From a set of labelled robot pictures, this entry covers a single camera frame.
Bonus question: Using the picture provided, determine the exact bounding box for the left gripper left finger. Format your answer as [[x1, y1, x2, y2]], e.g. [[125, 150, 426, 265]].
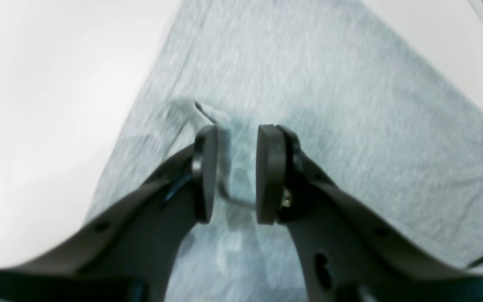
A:
[[0, 125, 218, 302]]

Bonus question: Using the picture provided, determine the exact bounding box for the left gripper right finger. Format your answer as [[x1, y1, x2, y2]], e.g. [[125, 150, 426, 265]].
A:
[[256, 125, 483, 302]]

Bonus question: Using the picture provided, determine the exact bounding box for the grey T-shirt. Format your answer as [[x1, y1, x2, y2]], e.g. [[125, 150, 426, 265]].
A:
[[86, 0, 483, 302]]

